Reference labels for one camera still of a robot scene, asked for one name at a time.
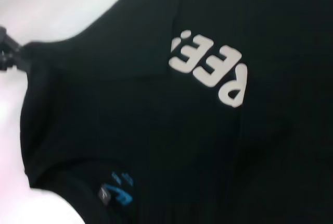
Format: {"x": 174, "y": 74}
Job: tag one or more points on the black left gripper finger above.
{"x": 11, "y": 42}
{"x": 10, "y": 62}

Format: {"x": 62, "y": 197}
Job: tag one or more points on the black shirt with white lettering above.
{"x": 156, "y": 130}

